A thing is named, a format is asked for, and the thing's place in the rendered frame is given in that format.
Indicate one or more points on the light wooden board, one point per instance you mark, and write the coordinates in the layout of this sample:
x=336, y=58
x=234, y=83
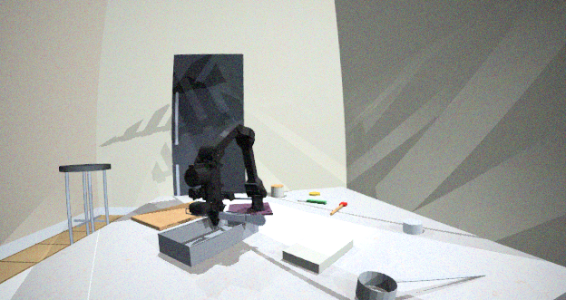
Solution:
x=166, y=217

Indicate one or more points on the white jar with yellow lid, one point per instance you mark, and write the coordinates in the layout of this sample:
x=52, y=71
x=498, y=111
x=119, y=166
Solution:
x=277, y=191

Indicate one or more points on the short grey cylinder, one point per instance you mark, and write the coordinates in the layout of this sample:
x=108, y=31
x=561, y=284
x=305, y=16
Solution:
x=413, y=226

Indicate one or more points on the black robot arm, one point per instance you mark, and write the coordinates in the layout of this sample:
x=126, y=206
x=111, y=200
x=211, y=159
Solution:
x=206, y=167

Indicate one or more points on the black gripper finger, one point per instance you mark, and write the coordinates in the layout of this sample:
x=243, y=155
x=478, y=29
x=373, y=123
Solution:
x=213, y=214
x=222, y=207

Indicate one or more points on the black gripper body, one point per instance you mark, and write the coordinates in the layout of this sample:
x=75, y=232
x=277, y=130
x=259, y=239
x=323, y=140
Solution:
x=213, y=197

